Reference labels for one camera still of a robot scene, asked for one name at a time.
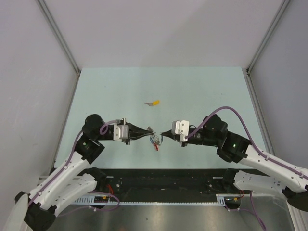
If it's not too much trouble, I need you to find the red handled key organizer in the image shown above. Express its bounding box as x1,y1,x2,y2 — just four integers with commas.
147,126,161,152

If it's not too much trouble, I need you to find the yellow tagged key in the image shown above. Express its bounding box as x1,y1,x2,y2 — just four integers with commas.
144,100,160,106

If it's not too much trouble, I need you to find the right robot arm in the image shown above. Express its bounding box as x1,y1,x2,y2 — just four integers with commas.
161,114,308,211

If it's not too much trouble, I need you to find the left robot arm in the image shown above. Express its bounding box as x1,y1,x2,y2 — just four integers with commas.
24,114,153,231

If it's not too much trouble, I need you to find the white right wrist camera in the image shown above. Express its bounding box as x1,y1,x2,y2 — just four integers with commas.
171,120,190,142

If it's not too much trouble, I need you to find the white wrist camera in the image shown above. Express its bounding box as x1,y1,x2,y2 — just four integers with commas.
113,119,123,142
171,120,190,142

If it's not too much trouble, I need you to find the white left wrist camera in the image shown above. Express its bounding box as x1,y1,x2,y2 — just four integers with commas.
113,119,123,142

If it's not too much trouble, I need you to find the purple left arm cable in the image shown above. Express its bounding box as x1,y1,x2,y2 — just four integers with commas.
26,119,126,210

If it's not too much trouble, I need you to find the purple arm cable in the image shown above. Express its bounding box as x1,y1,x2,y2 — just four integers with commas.
185,106,308,179
26,119,126,210

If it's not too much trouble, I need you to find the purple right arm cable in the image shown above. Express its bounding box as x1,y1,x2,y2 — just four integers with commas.
185,106,308,179

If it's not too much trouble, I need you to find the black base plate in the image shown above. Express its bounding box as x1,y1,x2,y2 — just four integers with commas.
95,169,248,195

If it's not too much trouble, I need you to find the grey slotted cable duct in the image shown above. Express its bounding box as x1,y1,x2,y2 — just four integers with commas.
69,193,241,207

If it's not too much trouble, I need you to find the right aluminium frame post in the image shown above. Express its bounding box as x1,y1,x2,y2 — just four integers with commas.
245,0,292,73

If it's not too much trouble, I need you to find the aluminium frame post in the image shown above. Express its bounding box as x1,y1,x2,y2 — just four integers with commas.
245,0,292,73
36,0,81,76

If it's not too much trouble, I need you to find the left aluminium frame post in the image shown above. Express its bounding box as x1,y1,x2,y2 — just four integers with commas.
36,0,81,76

